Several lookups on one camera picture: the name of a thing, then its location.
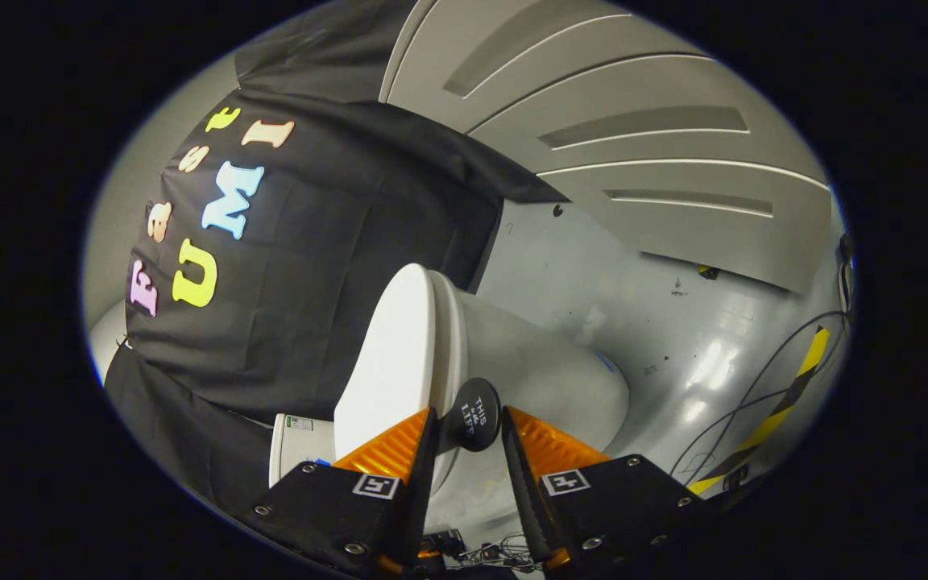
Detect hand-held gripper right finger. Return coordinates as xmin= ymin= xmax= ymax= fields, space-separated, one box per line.
xmin=500 ymin=405 xmax=723 ymax=574

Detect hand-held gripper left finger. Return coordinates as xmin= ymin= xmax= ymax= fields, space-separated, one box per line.
xmin=242 ymin=407 xmax=441 ymax=577

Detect black round lid lifter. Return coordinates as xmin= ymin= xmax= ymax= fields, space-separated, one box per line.
xmin=441 ymin=377 xmax=502 ymax=452

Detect white toilet bowl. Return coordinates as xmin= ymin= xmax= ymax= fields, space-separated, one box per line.
xmin=430 ymin=278 xmax=630 ymax=532

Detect black backdrop cloth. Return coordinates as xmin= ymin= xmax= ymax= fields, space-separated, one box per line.
xmin=103 ymin=0 xmax=570 ymax=516

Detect yellow black hazard tape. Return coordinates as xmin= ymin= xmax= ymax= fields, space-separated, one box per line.
xmin=686 ymin=326 xmax=831 ymax=496

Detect tangled thin wires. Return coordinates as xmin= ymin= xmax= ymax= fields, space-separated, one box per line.
xmin=432 ymin=530 xmax=545 ymax=574

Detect black cable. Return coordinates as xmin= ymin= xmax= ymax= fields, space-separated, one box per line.
xmin=702 ymin=310 xmax=851 ymax=478
xmin=669 ymin=389 xmax=791 ymax=476

